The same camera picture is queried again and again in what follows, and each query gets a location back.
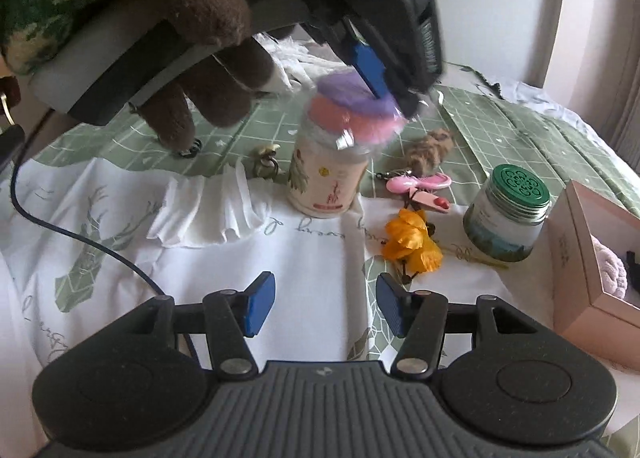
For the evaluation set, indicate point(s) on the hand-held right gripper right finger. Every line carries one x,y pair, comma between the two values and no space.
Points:
390,307

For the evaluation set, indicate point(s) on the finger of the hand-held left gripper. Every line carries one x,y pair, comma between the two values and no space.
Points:
411,90
371,69

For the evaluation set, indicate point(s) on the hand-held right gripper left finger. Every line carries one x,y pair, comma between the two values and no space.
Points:
260,305

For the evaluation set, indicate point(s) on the purple powder puff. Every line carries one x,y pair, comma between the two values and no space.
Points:
345,90

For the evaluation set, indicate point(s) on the brown fluffy hair accessory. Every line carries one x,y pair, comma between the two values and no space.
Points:
430,150

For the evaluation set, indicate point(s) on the orange flower hair accessory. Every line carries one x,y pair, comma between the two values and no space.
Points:
412,240

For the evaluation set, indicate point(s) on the pink comb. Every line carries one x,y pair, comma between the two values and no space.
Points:
420,182

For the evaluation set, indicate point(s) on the small pink hair clip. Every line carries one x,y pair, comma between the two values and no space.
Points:
430,202

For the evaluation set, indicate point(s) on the pink cardboard box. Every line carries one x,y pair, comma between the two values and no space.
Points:
575,258

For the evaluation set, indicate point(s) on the white crumpled cloth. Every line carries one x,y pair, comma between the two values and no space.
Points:
295,58

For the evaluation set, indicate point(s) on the gold leaf hair pin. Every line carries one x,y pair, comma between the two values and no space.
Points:
480,259

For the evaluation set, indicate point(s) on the white ruffled cloth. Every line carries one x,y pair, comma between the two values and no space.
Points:
205,208

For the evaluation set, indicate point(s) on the cream labelled jar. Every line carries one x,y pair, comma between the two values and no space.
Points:
325,173

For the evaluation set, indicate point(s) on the green lid glass jar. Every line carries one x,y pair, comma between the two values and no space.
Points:
505,218

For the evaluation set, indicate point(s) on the lavender fluffy hair accessory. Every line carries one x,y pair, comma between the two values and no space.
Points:
611,268

